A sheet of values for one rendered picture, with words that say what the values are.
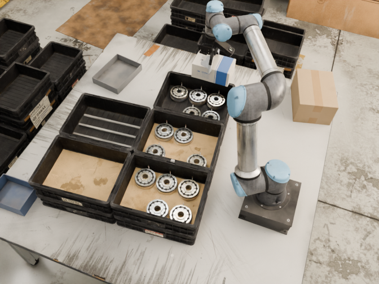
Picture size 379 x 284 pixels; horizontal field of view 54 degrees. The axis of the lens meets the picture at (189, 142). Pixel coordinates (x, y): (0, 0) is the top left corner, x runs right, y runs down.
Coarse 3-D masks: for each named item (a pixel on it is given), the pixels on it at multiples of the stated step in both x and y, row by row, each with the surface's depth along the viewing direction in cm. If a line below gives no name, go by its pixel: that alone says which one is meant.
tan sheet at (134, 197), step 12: (132, 180) 182; (156, 180) 182; (180, 180) 182; (132, 192) 178; (144, 192) 178; (156, 192) 178; (120, 204) 174; (132, 204) 174; (144, 204) 174; (168, 204) 175; (180, 204) 175; (192, 204) 175; (168, 216) 171; (180, 216) 171; (192, 216) 171
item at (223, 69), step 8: (200, 56) 191; (216, 56) 191; (224, 56) 191; (192, 64) 188; (200, 64) 187; (216, 64) 188; (224, 64) 188; (232, 64) 188; (192, 72) 192; (200, 72) 190; (216, 72) 186; (224, 72) 184; (232, 72) 193; (208, 80) 192; (216, 80) 190; (224, 80) 188
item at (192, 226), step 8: (160, 160) 177; (128, 168) 175; (192, 168) 175; (200, 168) 175; (208, 176) 172; (120, 184) 169; (208, 184) 172; (112, 200) 164; (200, 200) 165; (120, 208) 162; (200, 208) 163; (144, 216) 162; (152, 216) 160; (160, 216) 160; (176, 224) 159; (184, 224) 158; (192, 224) 158
